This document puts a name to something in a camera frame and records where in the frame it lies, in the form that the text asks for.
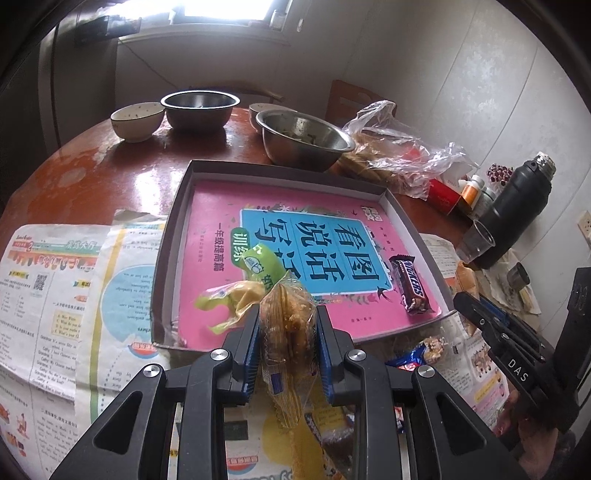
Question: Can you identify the clear pastry snack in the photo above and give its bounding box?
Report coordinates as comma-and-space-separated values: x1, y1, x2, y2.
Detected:
259, 275, 353, 479

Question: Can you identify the Snickers chocolate bar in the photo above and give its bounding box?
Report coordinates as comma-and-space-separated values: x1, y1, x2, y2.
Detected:
389, 254, 432, 315

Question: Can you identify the blue Oreo packet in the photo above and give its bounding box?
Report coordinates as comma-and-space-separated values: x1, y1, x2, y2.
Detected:
386, 343, 430, 371

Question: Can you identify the green yellow snack packet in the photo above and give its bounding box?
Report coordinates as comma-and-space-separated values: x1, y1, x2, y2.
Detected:
194, 243, 287, 335

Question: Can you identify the clear cookie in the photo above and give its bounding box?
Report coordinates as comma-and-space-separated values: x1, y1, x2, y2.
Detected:
422, 336, 448, 365

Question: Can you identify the English newspaper sheet right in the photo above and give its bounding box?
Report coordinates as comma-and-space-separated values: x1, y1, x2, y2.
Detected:
174, 232, 514, 480

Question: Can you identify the english newspaper sheet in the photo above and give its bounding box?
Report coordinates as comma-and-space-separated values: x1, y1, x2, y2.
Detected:
1, 211, 169, 479
174, 232, 514, 480

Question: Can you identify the small steel cup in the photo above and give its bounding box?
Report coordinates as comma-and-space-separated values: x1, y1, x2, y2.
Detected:
507, 262, 531, 292

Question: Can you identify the clear plastic cup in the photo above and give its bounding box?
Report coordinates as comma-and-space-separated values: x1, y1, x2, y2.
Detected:
456, 220, 496, 264

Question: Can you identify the pink Chinese workbook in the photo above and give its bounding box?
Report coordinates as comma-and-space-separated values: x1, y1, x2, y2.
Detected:
179, 180, 449, 322

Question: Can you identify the red tissue pack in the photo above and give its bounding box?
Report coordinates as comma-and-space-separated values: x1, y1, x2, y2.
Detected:
427, 179, 461, 215

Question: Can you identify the orange medicine bottle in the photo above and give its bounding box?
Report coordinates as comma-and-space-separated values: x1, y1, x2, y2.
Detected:
461, 174, 485, 209

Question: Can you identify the black thermos flask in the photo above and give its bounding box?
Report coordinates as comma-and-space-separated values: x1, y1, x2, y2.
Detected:
473, 152, 556, 269

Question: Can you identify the grey cardboard box tray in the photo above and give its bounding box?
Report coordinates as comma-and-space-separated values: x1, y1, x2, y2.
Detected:
151, 160, 453, 352

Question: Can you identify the English newspaper sheet left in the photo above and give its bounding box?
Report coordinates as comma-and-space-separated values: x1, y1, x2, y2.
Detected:
1, 211, 169, 479

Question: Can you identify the clear plastic bag with bread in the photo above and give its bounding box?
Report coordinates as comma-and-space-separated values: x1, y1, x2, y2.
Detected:
339, 100, 477, 200

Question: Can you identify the steel bowl near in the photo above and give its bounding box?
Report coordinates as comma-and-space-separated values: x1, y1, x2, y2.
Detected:
256, 109, 356, 172

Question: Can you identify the steel bowl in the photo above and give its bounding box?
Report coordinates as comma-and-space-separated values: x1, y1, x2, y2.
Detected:
256, 109, 356, 172
160, 90, 240, 134

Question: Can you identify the white ceramic bowl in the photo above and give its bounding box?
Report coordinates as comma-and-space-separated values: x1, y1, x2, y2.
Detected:
110, 102, 164, 143
247, 102, 290, 133

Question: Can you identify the steel bowl far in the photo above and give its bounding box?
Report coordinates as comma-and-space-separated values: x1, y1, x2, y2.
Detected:
160, 90, 240, 134

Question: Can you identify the wooden chair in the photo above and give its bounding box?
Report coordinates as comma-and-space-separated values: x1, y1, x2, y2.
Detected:
325, 79, 383, 127

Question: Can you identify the dark refrigerator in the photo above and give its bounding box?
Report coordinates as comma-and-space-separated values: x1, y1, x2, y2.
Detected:
0, 18, 122, 167

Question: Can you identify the wall power socket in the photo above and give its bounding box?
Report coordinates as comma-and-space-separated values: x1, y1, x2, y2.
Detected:
577, 211, 591, 247

